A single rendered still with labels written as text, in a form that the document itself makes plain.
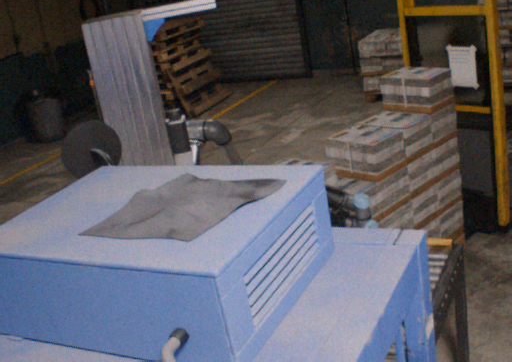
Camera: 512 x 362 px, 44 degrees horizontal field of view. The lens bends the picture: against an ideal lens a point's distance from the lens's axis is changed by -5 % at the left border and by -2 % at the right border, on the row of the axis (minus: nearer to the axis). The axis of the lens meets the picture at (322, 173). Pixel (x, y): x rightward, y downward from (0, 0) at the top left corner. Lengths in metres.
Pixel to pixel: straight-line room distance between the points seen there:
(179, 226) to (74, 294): 0.23
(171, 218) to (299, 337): 0.31
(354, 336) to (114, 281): 0.42
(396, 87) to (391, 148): 0.55
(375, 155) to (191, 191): 2.48
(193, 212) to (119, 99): 1.68
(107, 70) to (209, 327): 1.88
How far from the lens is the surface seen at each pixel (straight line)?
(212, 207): 1.20
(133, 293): 1.13
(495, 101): 4.47
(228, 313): 1.05
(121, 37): 2.79
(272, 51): 11.11
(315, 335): 1.17
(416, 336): 1.55
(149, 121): 2.85
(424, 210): 4.16
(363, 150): 3.71
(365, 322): 1.18
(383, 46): 8.56
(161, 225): 1.19
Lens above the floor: 2.20
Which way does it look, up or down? 20 degrees down
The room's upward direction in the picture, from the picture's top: 9 degrees counter-clockwise
